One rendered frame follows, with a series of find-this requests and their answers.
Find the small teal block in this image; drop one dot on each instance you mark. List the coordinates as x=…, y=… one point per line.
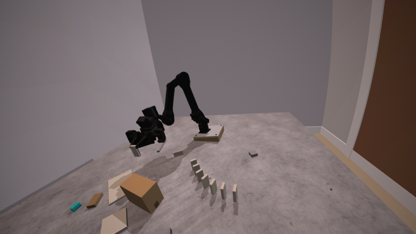
x=75, y=206

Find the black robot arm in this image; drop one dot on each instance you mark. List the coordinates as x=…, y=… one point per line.
x=151, y=116

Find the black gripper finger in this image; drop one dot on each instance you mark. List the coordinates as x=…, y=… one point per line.
x=146, y=140
x=136, y=139

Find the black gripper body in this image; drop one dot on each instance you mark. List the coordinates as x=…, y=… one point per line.
x=156, y=133

